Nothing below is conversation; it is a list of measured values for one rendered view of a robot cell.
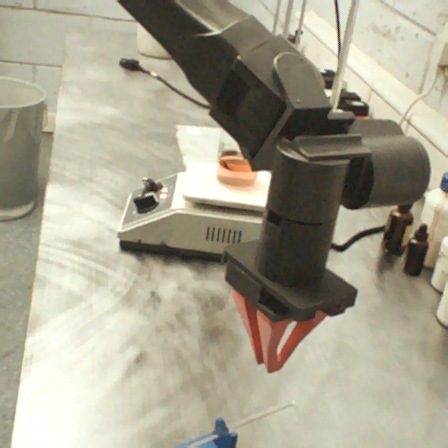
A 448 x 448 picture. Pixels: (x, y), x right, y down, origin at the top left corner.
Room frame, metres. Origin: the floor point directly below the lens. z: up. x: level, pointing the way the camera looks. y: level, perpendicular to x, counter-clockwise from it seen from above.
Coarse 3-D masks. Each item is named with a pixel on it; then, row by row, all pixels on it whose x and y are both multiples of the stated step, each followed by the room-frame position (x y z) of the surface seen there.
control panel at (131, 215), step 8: (176, 176) 0.96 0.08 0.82; (168, 184) 0.94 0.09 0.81; (136, 192) 0.95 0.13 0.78; (160, 192) 0.92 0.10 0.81; (168, 192) 0.91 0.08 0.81; (160, 200) 0.89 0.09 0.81; (168, 200) 0.88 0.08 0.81; (128, 208) 0.90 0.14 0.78; (136, 208) 0.89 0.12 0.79; (160, 208) 0.86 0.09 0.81; (168, 208) 0.85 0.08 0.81; (128, 216) 0.87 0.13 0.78; (136, 216) 0.86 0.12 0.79; (144, 216) 0.85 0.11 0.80
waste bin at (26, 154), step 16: (16, 80) 2.49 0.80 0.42; (16, 128) 2.23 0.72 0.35; (0, 144) 2.20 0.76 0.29; (16, 144) 2.23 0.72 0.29; (32, 144) 2.29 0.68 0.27; (0, 160) 2.21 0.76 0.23; (16, 160) 2.24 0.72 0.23; (32, 160) 2.30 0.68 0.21; (0, 176) 2.21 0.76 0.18; (16, 176) 2.24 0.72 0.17; (32, 176) 2.31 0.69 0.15; (0, 192) 2.21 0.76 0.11; (16, 192) 2.25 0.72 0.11; (32, 192) 2.32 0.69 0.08; (0, 208) 2.22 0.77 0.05; (16, 208) 2.25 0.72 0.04; (32, 208) 2.34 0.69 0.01
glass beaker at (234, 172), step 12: (228, 144) 0.89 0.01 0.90; (228, 156) 0.89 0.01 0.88; (240, 156) 0.89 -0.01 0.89; (216, 168) 0.91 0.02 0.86; (228, 168) 0.89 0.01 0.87; (240, 168) 0.89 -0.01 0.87; (216, 180) 0.90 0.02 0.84; (228, 180) 0.89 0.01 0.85; (240, 180) 0.89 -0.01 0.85; (252, 180) 0.90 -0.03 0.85
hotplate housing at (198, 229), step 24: (168, 216) 0.84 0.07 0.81; (192, 216) 0.84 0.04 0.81; (216, 216) 0.85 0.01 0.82; (240, 216) 0.85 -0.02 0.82; (120, 240) 0.84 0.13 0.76; (144, 240) 0.84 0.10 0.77; (168, 240) 0.84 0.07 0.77; (192, 240) 0.84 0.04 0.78; (216, 240) 0.84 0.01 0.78; (240, 240) 0.85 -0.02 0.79
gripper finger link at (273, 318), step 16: (240, 272) 0.51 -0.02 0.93; (240, 288) 0.51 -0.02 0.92; (256, 288) 0.50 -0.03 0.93; (256, 304) 0.49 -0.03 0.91; (272, 304) 0.49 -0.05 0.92; (272, 320) 0.48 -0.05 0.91; (288, 320) 0.49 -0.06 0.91; (320, 320) 0.52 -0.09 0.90; (272, 336) 0.48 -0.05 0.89; (304, 336) 0.52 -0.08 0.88; (272, 352) 0.50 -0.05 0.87; (288, 352) 0.51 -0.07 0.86; (272, 368) 0.51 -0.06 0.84
